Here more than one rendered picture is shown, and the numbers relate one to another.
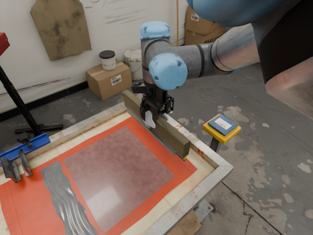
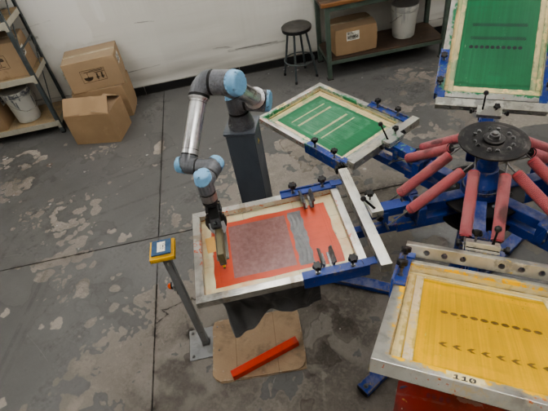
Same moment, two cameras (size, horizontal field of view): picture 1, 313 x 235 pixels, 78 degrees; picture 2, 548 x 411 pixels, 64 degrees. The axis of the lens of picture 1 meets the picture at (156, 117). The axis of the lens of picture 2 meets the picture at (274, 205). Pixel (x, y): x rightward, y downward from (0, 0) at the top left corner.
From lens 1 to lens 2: 2.10 m
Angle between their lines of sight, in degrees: 87
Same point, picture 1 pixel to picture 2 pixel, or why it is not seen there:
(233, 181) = (141, 347)
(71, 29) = not seen: outside the picture
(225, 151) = (105, 389)
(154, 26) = (203, 170)
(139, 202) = (258, 222)
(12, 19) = not seen: outside the picture
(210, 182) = not seen: hidden behind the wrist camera
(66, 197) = (298, 236)
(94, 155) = (271, 259)
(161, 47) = (211, 163)
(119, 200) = (268, 226)
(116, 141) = (250, 265)
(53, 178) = (305, 250)
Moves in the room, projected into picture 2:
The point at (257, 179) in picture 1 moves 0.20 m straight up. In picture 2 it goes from (117, 336) to (104, 320)
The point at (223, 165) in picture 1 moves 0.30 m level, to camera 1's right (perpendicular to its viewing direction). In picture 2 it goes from (196, 216) to (155, 201)
